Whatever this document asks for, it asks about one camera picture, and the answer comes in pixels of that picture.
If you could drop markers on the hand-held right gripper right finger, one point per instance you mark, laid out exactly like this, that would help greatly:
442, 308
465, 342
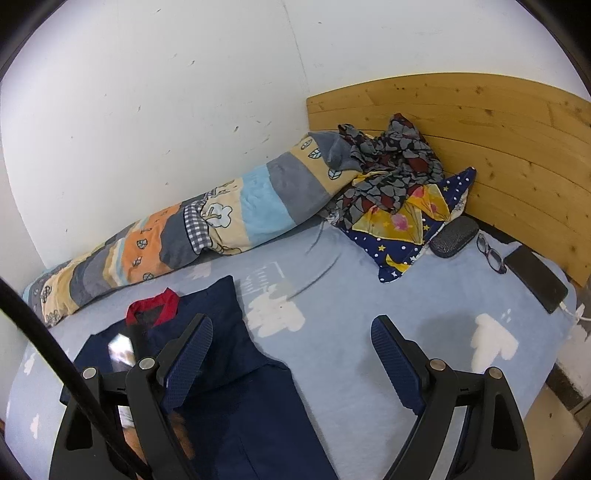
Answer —
392, 355

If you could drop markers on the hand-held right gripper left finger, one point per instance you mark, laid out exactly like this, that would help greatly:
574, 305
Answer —
191, 364

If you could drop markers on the navy blue garment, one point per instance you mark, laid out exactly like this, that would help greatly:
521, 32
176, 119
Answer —
258, 406

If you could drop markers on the blue cloud-print bed sheet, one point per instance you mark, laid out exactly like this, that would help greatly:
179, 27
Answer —
351, 295

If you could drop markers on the star-print pillow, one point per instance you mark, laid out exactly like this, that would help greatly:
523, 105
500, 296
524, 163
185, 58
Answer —
392, 258

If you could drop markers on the dark glasses case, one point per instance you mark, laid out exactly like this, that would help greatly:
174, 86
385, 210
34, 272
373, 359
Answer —
455, 235

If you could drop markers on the eyeglasses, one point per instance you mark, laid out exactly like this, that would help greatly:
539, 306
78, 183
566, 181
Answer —
495, 264

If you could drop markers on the black smartphone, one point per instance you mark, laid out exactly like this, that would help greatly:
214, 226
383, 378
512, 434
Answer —
535, 277

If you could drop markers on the patchwork rolled quilt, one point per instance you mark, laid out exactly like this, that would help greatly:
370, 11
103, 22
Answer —
258, 203

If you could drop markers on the grey red patterned cloth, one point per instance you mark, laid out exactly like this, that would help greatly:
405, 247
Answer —
392, 175

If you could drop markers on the wooden headboard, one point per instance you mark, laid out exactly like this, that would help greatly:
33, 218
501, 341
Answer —
508, 138

